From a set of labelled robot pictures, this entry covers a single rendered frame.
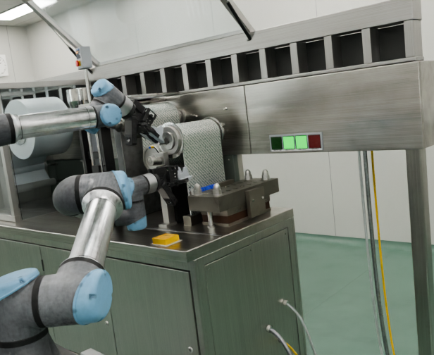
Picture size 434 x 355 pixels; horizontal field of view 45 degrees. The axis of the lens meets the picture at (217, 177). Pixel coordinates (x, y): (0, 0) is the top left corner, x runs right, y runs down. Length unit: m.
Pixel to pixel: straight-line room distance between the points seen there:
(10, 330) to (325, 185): 3.89
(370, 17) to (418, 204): 0.72
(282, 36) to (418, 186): 0.78
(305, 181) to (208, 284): 3.18
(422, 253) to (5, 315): 1.54
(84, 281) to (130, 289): 0.93
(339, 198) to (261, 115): 2.66
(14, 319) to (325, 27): 1.46
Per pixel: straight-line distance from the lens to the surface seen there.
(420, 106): 1.90
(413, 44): 1.91
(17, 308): 1.22
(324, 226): 4.93
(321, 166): 4.81
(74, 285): 1.18
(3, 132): 1.69
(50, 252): 2.52
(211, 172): 2.21
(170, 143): 2.10
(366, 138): 1.98
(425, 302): 2.25
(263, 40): 2.20
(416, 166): 2.10
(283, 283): 2.23
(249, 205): 2.07
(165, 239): 1.85
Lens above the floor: 1.37
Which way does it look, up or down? 8 degrees down
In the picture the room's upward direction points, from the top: 7 degrees counter-clockwise
